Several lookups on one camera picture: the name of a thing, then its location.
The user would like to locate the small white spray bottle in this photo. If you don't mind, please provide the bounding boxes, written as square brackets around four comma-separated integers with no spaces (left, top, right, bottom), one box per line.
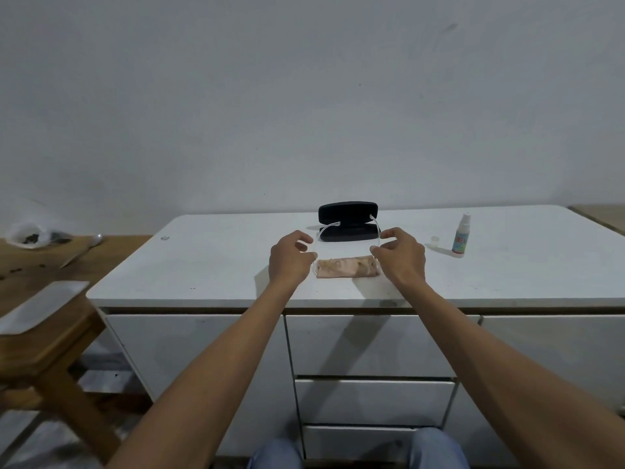
[451,213,472,259]

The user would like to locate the person's leg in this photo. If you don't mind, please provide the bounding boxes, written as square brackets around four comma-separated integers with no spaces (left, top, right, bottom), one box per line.
[407,427,470,469]
[248,437,306,469]

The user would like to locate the person's right forearm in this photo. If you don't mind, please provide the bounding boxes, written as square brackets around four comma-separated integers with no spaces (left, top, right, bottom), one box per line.
[395,279,625,469]

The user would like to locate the large white drawer front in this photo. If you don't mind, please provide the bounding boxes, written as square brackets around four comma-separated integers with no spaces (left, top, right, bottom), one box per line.
[285,314,482,379]

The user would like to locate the light wooden table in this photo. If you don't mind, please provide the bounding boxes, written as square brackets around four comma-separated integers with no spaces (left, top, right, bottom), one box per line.
[568,204,625,237]

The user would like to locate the metal spoon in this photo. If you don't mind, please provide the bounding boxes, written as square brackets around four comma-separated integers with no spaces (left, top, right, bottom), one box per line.
[59,233,104,269]

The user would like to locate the person's left forearm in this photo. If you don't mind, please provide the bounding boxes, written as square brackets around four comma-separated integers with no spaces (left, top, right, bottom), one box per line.
[105,279,295,469]

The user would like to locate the white cabinet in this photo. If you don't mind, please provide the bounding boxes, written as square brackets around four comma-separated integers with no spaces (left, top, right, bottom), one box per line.
[85,205,625,462]

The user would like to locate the small white drawer front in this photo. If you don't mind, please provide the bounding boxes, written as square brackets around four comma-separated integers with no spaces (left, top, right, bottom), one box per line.
[301,424,422,461]

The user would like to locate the clear plastic bag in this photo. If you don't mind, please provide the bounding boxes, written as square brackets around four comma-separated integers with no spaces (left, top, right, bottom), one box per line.
[4,220,75,250]

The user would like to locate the person's right leg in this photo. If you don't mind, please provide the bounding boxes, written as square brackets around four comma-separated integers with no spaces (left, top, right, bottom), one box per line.
[407,427,470,469]

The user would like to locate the person's left leg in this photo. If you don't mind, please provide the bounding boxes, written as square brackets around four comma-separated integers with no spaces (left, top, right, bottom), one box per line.
[248,437,306,469]

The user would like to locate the medium white drawer front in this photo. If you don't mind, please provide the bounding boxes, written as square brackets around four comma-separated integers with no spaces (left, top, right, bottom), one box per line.
[294,378,458,429]

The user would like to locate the white sheet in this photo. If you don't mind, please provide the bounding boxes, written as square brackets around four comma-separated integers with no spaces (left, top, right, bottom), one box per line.
[0,280,91,336]

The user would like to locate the person's right hand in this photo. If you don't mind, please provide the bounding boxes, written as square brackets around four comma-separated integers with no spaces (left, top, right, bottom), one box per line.
[369,227,427,290]

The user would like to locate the clear frame eyeglasses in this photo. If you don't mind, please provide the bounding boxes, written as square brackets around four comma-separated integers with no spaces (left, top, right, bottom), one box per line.
[312,214,387,262]

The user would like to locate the wooden stool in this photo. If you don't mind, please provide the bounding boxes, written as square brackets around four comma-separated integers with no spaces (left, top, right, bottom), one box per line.
[0,280,123,467]

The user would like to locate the beige cleaning cloth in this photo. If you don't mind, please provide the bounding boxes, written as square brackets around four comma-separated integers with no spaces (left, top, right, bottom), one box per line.
[312,256,382,280]

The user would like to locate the person's left hand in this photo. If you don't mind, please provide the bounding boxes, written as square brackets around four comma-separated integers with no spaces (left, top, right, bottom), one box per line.
[268,230,318,290]

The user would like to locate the black eyeglasses case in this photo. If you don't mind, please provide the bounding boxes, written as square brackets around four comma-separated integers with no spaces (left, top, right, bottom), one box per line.
[318,201,380,243]

